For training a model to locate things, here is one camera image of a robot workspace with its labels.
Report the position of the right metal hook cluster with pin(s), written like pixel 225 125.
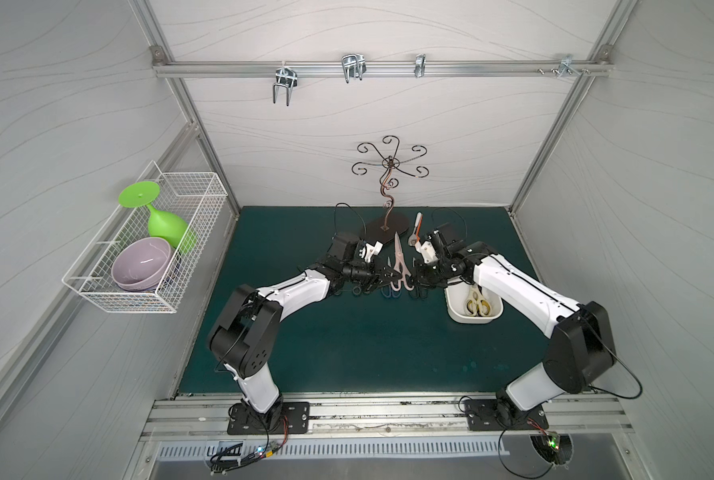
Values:
pixel 565 68

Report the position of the aluminium top rail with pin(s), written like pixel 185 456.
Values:
pixel 375 69

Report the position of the white wire basket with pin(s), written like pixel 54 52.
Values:
pixel 197 197

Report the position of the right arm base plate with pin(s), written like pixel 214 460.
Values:
pixel 483 415

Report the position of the small metal hook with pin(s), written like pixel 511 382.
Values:
pixel 420 66

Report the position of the dark metal jewelry stand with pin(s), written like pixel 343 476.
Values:
pixel 383 228

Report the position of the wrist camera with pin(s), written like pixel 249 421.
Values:
pixel 440 243
pixel 347 246

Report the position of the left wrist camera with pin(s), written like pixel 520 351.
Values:
pixel 347 246

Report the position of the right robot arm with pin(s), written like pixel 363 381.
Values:
pixel 580 344

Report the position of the green plastic goblet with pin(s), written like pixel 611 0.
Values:
pixel 162 224

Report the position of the beige scissors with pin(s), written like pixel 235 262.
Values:
pixel 476 303

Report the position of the metal loop hook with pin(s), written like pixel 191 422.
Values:
pixel 353 66

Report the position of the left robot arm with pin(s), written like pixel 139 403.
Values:
pixel 243 337

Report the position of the blue handled scissors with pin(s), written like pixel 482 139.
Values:
pixel 388 293

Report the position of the double prong metal hook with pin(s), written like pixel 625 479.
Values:
pixel 286 80

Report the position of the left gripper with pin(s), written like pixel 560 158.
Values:
pixel 370 274

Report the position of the white storage box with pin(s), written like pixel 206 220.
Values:
pixel 455 296

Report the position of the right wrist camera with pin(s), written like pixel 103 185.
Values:
pixel 440 243

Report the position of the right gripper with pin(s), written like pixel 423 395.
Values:
pixel 427 272

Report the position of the black handled scissors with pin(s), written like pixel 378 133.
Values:
pixel 418 293

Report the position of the pink scissors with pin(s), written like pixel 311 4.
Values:
pixel 402 279

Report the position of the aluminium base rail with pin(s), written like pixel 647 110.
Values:
pixel 393 414

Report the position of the white vent strip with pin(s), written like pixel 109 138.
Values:
pixel 341 448

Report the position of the lilac bowl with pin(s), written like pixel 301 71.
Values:
pixel 142 265

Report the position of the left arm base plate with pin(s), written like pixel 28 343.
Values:
pixel 283 417

